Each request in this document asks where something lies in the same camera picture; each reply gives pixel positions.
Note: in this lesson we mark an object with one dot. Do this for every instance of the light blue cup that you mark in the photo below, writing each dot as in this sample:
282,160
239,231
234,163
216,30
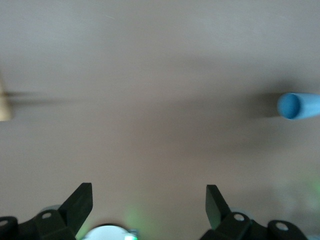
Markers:
307,107

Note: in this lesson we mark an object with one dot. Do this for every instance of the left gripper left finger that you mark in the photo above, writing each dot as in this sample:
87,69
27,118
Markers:
72,212

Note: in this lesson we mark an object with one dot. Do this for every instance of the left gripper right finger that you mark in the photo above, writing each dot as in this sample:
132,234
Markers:
220,217

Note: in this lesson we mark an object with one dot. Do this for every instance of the wooden cup rack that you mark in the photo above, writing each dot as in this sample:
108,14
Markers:
5,110

